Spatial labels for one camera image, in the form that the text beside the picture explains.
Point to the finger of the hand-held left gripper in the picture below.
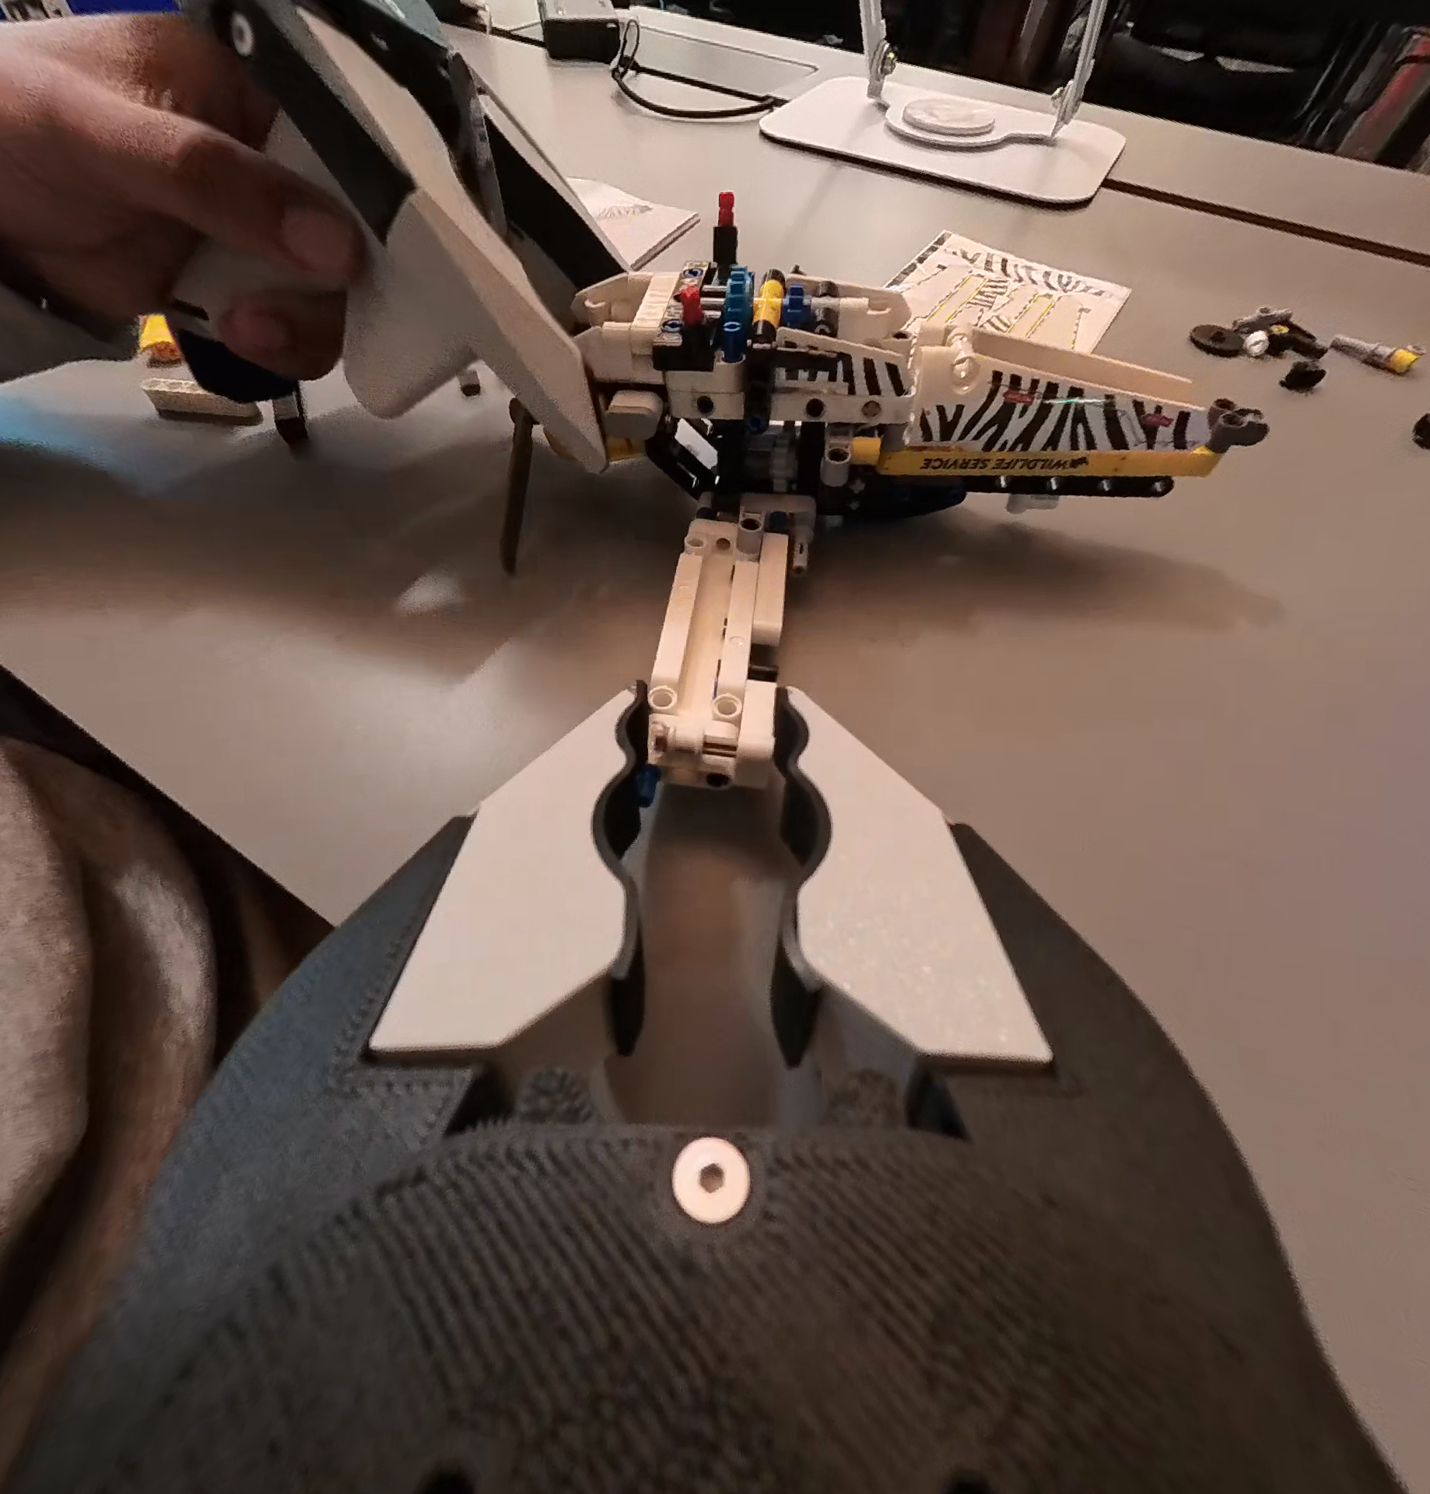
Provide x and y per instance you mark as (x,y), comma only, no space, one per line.
(482,293)
(541,176)

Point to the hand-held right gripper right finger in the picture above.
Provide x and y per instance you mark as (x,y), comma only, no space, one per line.
(926,935)

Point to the person's left hand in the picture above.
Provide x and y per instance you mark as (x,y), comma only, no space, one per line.
(97,153)

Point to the white lego wing assembly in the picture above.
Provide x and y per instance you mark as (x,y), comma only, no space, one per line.
(716,654)

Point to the long white lego beam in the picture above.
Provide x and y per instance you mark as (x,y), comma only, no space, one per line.
(202,399)

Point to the yellow lego panel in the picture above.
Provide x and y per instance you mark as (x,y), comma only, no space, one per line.
(159,336)

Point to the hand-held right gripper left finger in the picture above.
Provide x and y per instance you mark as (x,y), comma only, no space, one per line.
(494,935)

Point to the lego instruction booklet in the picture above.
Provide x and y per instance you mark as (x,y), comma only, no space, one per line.
(651,223)

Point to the zebra-striped lego aeroplane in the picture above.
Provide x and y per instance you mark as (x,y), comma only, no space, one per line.
(856,391)

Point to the black grey lego subassembly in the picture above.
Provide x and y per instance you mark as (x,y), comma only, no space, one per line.
(1222,339)

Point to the grey yellow lego connector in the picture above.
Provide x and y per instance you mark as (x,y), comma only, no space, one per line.
(1374,353)

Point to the dark storage unit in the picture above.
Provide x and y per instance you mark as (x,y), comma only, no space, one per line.
(1311,71)

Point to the black battery charger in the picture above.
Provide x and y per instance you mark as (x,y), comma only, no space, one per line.
(581,29)

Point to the zebra-striped sticker sheet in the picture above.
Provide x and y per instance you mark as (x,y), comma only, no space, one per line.
(996,281)

